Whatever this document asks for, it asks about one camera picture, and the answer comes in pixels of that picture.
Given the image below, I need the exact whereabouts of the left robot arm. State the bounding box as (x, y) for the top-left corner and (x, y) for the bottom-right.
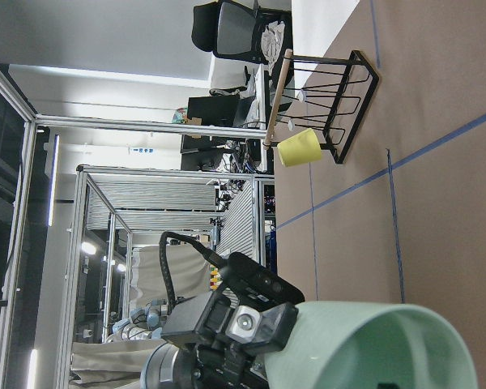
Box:
(140, 292), (298, 388)

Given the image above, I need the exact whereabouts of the black wire cup rack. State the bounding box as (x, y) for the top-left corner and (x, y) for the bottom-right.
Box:
(262, 49), (379, 165)

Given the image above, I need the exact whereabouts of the black office chair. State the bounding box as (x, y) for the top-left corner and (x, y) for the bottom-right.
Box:
(191, 1), (293, 67)

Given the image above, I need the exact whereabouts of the green cup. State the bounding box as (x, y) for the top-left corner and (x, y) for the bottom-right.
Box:
(265, 301), (478, 388)

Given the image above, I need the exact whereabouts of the yellow cup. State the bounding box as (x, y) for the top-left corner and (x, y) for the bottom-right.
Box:
(277, 128), (322, 167)

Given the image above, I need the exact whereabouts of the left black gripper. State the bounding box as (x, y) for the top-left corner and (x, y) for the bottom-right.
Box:
(162, 290), (299, 388)

